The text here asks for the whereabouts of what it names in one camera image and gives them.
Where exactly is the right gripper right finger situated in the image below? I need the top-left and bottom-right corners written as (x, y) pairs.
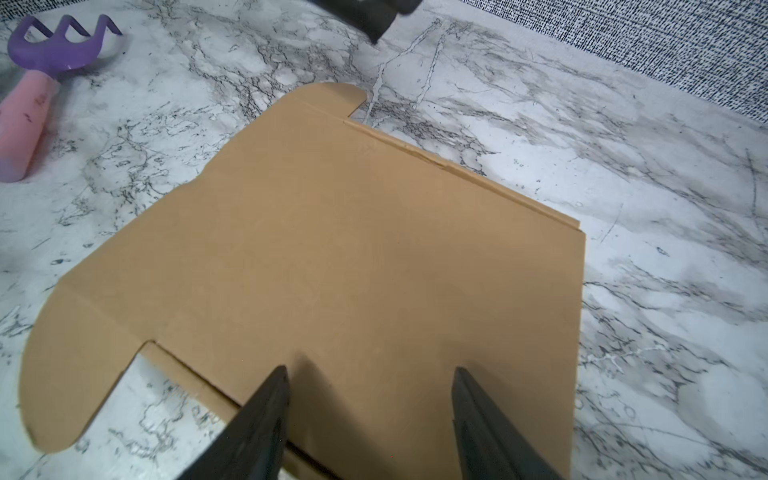
top-left (451, 367), bottom-right (561, 480)

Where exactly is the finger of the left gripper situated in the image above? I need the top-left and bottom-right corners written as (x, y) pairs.
top-left (310, 0), bottom-right (422, 44)

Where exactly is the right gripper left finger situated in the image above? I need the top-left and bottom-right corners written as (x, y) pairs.
top-left (180, 365), bottom-right (291, 480)

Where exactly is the brown cardboard box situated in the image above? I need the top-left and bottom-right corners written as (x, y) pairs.
top-left (19, 83), bottom-right (586, 479)

